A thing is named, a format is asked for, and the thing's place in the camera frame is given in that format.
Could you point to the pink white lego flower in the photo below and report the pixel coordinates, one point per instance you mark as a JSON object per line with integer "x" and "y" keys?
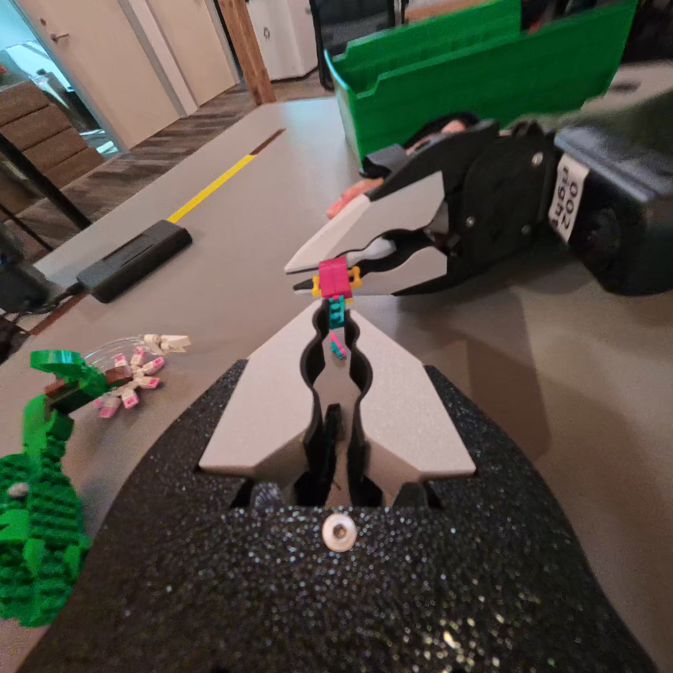
{"x": 129, "y": 399}

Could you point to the green lego plant model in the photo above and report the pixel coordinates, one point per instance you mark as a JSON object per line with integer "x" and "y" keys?
{"x": 37, "y": 515}

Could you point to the white recycling bin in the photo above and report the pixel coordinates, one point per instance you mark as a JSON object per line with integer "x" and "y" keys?
{"x": 284, "y": 37}

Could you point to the black flat box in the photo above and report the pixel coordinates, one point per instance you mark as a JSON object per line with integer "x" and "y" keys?
{"x": 131, "y": 263}

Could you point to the green plastic bin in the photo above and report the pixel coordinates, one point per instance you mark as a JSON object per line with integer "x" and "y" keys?
{"x": 420, "y": 100}

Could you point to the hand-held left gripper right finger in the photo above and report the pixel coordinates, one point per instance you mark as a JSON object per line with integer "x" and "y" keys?
{"x": 415, "y": 420}

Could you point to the brown tape strip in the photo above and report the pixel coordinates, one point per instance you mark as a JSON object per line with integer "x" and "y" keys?
{"x": 268, "y": 142}

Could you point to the wooden post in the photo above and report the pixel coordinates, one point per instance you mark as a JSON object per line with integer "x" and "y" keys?
{"x": 247, "y": 52}

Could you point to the white door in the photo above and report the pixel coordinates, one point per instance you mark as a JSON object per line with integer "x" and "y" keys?
{"x": 105, "y": 63}
{"x": 194, "y": 47}

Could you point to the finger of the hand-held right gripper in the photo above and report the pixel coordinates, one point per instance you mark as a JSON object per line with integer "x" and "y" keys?
{"x": 389, "y": 215}
{"x": 410, "y": 271}

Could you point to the black mesh chair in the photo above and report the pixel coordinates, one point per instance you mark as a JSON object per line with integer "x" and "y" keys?
{"x": 357, "y": 21}

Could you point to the white lego piece clear stems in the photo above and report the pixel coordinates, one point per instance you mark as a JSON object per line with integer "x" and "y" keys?
{"x": 168, "y": 343}

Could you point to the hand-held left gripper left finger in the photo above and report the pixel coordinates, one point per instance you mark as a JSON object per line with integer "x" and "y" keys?
{"x": 252, "y": 415}

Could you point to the small pink teal lego piece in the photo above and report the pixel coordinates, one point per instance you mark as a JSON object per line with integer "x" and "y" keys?
{"x": 338, "y": 348}

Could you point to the yellow tape strip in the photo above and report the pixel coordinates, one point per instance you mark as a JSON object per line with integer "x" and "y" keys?
{"x": 210, "y": 187}

